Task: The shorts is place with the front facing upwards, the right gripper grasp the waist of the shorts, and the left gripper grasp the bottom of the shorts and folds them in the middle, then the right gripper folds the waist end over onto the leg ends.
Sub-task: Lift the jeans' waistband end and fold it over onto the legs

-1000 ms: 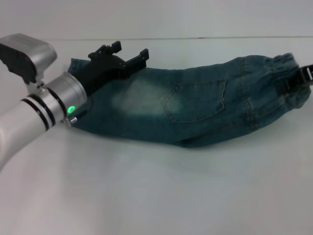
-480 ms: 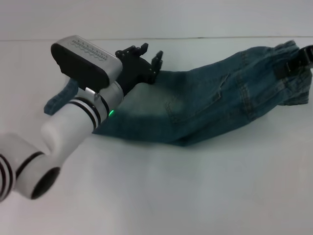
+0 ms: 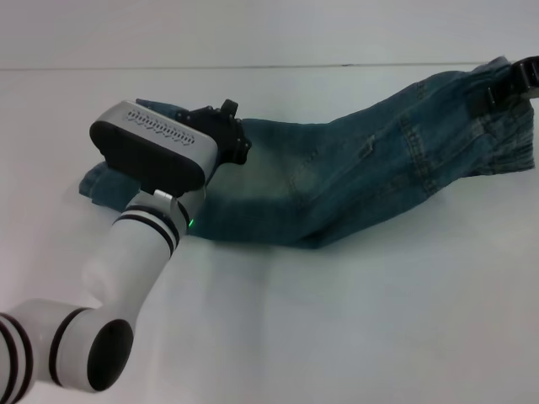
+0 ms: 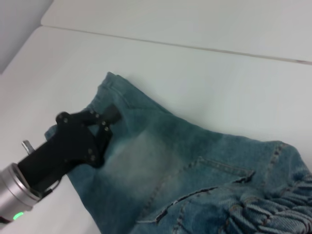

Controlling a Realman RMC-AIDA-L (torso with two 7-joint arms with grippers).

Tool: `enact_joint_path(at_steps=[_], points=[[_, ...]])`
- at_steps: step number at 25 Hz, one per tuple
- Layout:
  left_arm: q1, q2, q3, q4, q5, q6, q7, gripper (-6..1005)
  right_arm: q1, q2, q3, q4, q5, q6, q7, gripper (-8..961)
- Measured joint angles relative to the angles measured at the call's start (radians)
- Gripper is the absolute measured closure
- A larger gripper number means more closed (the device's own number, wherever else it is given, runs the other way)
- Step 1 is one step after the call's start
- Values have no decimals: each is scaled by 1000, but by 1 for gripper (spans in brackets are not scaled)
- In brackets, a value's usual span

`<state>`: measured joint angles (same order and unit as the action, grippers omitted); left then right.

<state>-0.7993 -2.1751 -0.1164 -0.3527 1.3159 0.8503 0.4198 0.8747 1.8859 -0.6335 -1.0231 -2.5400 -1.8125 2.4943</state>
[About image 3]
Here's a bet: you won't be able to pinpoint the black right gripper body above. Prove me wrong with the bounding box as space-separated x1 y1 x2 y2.
510 55 539 98

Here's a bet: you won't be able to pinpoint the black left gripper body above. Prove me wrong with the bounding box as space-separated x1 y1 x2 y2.
176 104 244 163

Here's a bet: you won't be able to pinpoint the blue denim shorts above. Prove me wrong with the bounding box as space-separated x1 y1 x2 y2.
77 55 536 250

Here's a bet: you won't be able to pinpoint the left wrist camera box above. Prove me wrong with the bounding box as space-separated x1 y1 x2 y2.
88 99 216 195

